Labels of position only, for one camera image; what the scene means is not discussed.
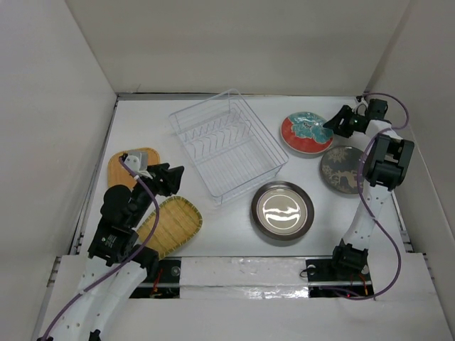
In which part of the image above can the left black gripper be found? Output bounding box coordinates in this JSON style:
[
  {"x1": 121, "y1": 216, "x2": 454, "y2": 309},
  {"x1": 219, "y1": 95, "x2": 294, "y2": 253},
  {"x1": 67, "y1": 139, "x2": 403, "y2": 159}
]
[{"x1": 129, "y1": 162, "x2": 183, "y2": 227}]

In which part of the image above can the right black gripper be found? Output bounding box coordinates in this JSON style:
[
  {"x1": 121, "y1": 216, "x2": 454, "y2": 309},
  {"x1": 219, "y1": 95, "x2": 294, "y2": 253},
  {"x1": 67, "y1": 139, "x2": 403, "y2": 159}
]
[{"x1": 322, "y1": 105, "x2": 362, "y2": 139}]

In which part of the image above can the red and teal floral plate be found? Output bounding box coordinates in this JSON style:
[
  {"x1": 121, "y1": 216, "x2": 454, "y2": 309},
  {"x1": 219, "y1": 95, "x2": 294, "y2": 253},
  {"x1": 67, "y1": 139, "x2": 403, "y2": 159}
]
[{"x1": 279, "y1": 112, "x2": 334, "y2": 155}]

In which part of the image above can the dark gold patterned plate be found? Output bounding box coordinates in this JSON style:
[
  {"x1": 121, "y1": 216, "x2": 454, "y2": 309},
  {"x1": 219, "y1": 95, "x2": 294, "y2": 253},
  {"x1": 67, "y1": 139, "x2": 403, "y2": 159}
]
[{"x1": 319, "y1": 146, "x2": 363, "y2": 195}]

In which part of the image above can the green rimmed woven bamboo tray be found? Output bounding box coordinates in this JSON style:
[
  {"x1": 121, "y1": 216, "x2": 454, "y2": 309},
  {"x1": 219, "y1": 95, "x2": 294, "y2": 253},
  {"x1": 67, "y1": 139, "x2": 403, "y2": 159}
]
[{"x1": 146, "y1": 195, "x2": 203, "y2": 259}]

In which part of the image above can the orange woven bamboo tray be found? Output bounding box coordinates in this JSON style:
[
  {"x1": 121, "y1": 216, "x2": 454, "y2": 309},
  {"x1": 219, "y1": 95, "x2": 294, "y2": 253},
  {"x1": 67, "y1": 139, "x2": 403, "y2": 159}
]
[{"x1": 107, "y1": 147, "x2": 160, "y2": 190}]

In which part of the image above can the brown rimmed beige plate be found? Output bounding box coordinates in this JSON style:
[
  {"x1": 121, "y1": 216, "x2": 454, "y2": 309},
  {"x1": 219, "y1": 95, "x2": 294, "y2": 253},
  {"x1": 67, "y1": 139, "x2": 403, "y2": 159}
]
[{"x1": 250, "y1": 180, "x2": 315, "y2": 242}]

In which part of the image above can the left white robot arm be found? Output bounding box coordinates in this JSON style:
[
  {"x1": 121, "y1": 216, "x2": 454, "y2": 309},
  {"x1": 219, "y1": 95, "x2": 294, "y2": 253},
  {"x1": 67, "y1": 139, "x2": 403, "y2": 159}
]
[{"x1": 42, "y1": 155, "x2": 184, "y2": 340}]

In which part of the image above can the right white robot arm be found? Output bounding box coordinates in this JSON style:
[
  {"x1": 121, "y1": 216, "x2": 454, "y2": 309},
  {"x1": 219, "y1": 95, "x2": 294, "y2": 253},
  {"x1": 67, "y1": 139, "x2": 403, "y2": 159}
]
[{"x1": 324, "y1": 99, "x2": 414, "y2": 279}]

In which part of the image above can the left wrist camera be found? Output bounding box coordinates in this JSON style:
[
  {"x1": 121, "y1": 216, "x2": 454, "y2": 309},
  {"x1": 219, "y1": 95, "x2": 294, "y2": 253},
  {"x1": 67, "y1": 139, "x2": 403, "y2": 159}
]
[{"x1": 119, "y1": 150, "x2": 150, "y2": 178}]

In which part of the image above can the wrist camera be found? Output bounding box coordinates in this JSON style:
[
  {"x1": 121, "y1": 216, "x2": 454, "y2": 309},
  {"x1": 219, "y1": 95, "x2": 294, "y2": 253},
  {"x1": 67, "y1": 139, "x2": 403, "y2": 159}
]
[
  {"x1": 355, "y1": 96, "x2": 388, "y2": 120},
  {"x1": 119, "y1": 150, "x2": 150, "y2": 178}
]

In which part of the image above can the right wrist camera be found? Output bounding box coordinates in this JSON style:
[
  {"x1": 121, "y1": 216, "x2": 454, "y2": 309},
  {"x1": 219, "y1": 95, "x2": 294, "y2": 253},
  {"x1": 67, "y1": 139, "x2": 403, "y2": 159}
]
[{"x1": 355, "y1": 96, "x2": 388, "y2": 120}]

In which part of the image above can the white wire dish rack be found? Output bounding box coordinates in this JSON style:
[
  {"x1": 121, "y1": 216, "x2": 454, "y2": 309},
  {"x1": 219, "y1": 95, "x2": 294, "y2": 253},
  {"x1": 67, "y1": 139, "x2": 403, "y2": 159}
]
[{"x1": 169, "y1": 89, "x2": 289, "y2": 204}]

